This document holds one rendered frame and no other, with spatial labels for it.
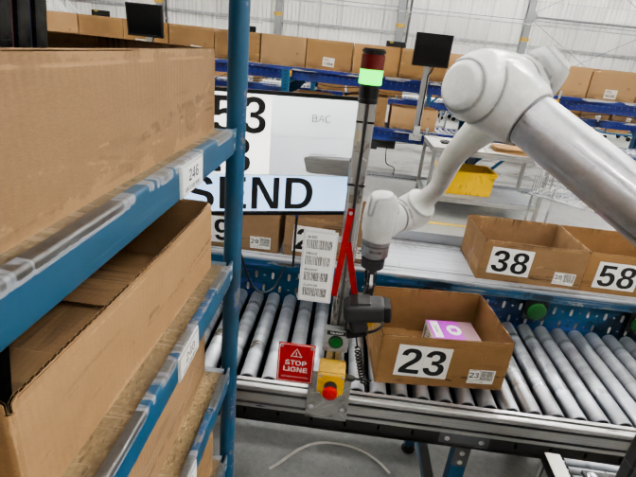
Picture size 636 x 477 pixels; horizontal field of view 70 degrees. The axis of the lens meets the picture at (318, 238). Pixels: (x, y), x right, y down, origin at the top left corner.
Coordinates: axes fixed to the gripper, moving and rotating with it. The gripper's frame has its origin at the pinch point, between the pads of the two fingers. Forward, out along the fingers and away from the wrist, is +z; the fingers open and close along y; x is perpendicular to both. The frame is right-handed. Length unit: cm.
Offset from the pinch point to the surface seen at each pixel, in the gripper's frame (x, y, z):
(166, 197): -28, 98, -67
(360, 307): -5.0, 36.8, -22.7
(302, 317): -21.1, -6.8, 10.4
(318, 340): -14.3, 5.7, 10.4
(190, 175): -28, 93, -68
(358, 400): -0.9, 31.0, 11.2
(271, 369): -27.2, 23.6, 10.4
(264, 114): -33, 25, -64
